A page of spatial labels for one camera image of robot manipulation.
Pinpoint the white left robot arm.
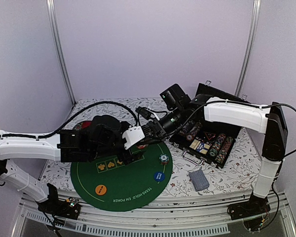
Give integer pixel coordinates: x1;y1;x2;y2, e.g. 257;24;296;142
0;115;145;214

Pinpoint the blue playing card deck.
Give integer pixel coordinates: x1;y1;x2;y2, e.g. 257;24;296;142
189;169;210;192

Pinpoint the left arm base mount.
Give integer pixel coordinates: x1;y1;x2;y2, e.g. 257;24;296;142
38;183;81;220

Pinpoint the round green poker mat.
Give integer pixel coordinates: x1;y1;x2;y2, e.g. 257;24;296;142
70;142;173;212

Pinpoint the blue small blind button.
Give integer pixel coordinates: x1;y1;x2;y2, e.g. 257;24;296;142
153;171;165;182

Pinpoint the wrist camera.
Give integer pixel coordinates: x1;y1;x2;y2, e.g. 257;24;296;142
135;107;160;121
122;126;145;150

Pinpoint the blue topped chip stack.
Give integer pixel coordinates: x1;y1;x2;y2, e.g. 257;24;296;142
159;154;169;165

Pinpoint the right aluminium frame post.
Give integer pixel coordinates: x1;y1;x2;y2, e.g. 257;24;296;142
234;0;261;97

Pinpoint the red topped chip stack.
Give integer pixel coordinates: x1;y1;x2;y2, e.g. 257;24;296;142
137;145;147;149

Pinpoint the boxed playing card deck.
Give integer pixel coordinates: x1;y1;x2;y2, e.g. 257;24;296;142
195;142;211;155

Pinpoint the left aluminium frame post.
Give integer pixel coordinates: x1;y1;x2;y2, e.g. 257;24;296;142
46;0;76;105

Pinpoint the black poker chip case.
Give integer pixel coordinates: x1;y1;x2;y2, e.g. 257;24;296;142
169;82;252;170

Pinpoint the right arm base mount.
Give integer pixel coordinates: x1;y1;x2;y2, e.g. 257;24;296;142
227;194;270;232

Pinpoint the silver case handle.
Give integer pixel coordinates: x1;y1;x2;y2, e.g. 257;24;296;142
182;151;204;166

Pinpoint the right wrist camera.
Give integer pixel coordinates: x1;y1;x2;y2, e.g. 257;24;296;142
135;107;160;121

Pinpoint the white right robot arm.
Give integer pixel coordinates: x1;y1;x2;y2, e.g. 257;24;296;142
143;84;288;215

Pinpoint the red triangle card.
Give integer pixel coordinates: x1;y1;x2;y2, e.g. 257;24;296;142
204;132;216;141

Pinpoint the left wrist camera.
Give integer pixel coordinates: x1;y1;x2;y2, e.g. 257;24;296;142
122;126;145;150

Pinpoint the orange big blind button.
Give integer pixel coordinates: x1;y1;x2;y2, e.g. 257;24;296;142
95;184;107;196

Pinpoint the aluminium frame post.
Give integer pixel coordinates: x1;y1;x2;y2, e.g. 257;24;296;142
46;0;76;105
234;0;261;97

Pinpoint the red floral round tin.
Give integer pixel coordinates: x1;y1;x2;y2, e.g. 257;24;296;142
73;120;92;131

